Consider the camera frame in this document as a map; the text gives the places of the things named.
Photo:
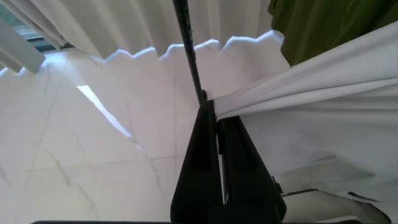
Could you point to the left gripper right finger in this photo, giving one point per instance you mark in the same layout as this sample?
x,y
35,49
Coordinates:
x,y
252,189

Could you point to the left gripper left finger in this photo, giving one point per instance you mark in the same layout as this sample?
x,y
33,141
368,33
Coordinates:
x,y
196,186

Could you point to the pale grey garment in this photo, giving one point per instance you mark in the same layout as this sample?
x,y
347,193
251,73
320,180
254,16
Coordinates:
x,y
326,124

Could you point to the green shirt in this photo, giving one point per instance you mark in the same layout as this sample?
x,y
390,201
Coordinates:
x,y
311,28

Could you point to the black clothes rack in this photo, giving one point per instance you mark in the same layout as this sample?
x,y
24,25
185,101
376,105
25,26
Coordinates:
x,y
189,53

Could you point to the white curtain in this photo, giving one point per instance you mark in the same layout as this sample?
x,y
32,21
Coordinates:
x,y
140,21
18,53

